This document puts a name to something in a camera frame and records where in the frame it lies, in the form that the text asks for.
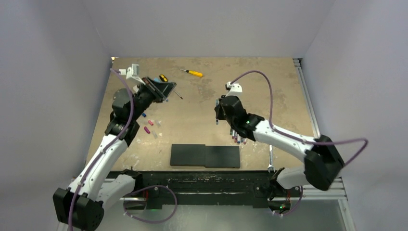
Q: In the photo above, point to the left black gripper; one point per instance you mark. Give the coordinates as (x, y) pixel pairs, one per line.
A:
(153, 87)

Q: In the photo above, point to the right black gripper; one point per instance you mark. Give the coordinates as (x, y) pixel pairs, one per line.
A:
(219, 114)

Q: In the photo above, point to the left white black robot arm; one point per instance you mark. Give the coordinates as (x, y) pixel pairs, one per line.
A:
(83, 203)

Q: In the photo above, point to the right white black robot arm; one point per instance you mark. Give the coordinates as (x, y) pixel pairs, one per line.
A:
(321, 160)

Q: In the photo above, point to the black yellow screwdriver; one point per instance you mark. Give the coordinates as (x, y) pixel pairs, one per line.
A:
(163, 78)

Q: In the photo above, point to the black rectangular block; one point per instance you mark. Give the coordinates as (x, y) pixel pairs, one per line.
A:
(200, 155)

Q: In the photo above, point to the silver wrench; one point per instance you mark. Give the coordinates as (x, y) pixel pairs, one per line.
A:
(270, 167)

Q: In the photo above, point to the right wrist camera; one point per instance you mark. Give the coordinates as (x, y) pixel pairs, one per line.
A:
(233, 89)

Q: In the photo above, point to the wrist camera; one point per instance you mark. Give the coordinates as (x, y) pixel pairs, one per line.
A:
(132, 73)
(233, 89)

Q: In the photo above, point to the yellow handle screwdriver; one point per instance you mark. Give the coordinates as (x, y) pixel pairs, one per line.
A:
(194, 73)

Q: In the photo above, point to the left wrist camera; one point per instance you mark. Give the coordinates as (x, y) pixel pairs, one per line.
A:
(132, 73)

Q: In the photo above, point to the black base frame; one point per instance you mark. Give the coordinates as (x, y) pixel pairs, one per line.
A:
(249, 187)

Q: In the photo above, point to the aluminium side rail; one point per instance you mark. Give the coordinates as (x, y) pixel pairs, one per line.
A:
(337, 191)

